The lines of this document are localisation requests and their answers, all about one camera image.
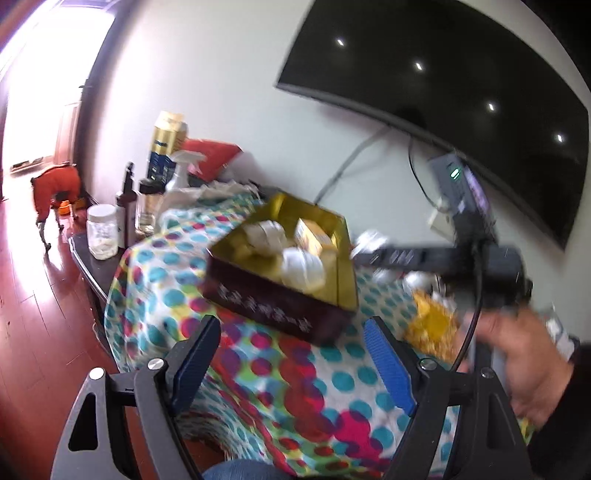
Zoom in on dog in orange coat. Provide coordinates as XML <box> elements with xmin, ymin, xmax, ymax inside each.
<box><xmin>29</xmin><ymin>161</ymin><xmax>85</xmax><ymax>256</ymax></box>

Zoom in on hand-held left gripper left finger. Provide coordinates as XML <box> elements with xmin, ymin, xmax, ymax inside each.
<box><xmin>51</xmin><ymin>314</ymin><xmax>222</xmax><ymax>480</ymax></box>

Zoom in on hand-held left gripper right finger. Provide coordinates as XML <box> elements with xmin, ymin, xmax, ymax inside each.
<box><xmin>364</xmin><ymin>318</ymin><xmax>532</xmax><ymax>480</ymax></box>

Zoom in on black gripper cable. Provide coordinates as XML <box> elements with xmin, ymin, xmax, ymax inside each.
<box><xmin>450</xmin><ymin>237</ymin><xmax>488</xmax><ymax>376</ymax></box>

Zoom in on yellow crinkled wrapper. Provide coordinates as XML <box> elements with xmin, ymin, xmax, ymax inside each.
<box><xmin>405</xmin><ymin>290</ymin><xmax>465</xmax><ymax>366</ymax></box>

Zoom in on black television cable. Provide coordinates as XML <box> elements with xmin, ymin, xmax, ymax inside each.
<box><xmin>314</xmin><ymin>126</ymin><xmax>389</xmax><ymax>205</ymax></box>
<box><xmin>407</xmin><ymin>137</ymin><xmax>445</xmax><ymax>209</ymax></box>

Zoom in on red bag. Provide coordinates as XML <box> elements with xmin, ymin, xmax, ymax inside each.
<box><xmin>186</xmin><ymin>137</ymin><xmax>244</xmax><ymax>182</ymax></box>

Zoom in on polka dot blanket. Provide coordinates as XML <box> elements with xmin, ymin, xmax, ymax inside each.
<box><xmin>104</xmin><ymin>189</ymin><xmax>536</xmax><ymax>480</ymax></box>

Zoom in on clear jar with white lid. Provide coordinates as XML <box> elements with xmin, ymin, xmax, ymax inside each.
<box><xmin>86</xmin><ymin>203</ymin><xmax>120</xmax><ymax>260</ymax></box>

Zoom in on small yellow box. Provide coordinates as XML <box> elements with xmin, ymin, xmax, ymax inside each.
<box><xmin>294</xmin><ymin>217</ymin><xmax>334</xmax><ymax>256</ymax></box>

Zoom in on black wall television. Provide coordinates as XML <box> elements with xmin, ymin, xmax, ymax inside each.
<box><xmin>274</xmin><ymin>0</ymin><xmax>591</xmax><ymax>252</ymax></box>

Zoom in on white pouch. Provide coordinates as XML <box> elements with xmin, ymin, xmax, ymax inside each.
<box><xmin>281</xmin><ymin>247</ymin><xmax>325</xmax><ymax>292</ymax></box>
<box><xmin>241</xmin><ymin>220</ymin><xmax>290</xmax><ymax>256</ymax></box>

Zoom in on white spray bottle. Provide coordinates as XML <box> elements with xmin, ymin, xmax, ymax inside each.
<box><xmin>163</xmin><ymin>150</ymin><xmax>207</xmax><ymax>209</ymax></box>

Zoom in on clear bottle with black cap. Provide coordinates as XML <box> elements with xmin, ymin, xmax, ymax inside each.
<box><xmin>135</xmin><ymin>178</ymin><xmax>163</xmax><ymax>237</ymax></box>

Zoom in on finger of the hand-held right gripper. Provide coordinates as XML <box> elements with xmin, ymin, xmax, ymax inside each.
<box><xmin>353</xmin><ymin>246</ymin><xmax>456</xmax><ymax>274</ymax></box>

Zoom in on dark red tin box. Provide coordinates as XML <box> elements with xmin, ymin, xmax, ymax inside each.
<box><xmin>201</xmin><ymin>191</ymin><xmax>360</xmax><ymax>346</ymax></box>

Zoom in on person's blue jeans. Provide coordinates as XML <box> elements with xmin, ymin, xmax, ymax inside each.
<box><xmin>202</xmin><ymin>459</ymin><xmax>288</xmax><ymax>480</ymax></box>

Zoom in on dark pump bottle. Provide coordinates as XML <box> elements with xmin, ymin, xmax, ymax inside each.
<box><xmin>115</xmin><ymin>161</ymin><xmax>140</xmax><ymax>250</ymax></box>

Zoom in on white wall socket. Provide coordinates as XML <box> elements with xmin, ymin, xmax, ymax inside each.
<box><xmin>426</xmin><ymin>198</ymin><xmax>457</xmax><ymax>232</ymax></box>

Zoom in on person's right hand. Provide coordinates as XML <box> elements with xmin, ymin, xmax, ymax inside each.
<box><xmin>463</xmin><ymin>307</ymin><xmax>574</xmax><ymax>426</ymax></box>

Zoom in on person's right forearm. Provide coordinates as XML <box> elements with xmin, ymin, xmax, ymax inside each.
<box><xmin>522</xmin><ymin>342</ymin><xmax>591</xmax><ymax>480</ymax></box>

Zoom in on gold and blue carton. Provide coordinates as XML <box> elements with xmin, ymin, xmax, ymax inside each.
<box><xmin>147</xmin><ymin>112</ymin><xmax>190</xmax><ymax>186</ymax></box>

